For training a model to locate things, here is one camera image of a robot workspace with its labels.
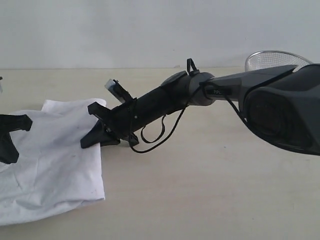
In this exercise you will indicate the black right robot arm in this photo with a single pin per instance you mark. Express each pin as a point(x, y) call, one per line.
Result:
point(280, 105)

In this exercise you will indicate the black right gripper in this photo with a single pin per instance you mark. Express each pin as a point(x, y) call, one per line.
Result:
point(113, 125)

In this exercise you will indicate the white t-shirt red logo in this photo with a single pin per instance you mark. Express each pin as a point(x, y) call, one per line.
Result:
point(53, 174)

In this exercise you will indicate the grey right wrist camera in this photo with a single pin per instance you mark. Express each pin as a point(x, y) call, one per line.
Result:
point(114, 87)

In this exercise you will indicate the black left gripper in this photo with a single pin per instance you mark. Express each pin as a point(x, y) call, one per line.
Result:
point(10, 123)

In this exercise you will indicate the metal wire mesh basket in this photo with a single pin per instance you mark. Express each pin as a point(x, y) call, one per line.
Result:
point(274, 58)

